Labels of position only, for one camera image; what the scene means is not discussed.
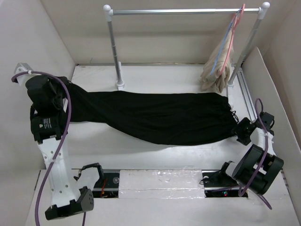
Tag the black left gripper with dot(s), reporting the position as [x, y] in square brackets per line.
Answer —
[53, 80]

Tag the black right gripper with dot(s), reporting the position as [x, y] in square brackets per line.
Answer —
[244, 122]

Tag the blue clothes hanger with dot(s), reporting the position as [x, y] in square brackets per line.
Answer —
[232, 27]

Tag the black trousers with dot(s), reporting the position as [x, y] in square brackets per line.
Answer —
[163, 119]

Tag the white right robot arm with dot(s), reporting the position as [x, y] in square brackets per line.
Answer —
[259, 167]

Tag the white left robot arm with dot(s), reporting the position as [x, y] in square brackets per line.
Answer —
[50, 116]

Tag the beige garment on hanger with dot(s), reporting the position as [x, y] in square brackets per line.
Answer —
[215, 81]

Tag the pink clothes hanger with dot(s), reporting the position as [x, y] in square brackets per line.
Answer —
[226, 49]

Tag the white metal clothes rack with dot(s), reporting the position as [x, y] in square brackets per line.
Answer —
[189, 38]

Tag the aluminium rail right side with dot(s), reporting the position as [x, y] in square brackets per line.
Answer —
[246, 95]

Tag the aluminium rail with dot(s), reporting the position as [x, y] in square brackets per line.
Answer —
[215, 185]
[246, 95]

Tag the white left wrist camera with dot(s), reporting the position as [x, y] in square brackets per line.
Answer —
[22, 79]

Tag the aluminium rail front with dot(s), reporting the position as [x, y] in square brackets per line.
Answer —
[215, 185]

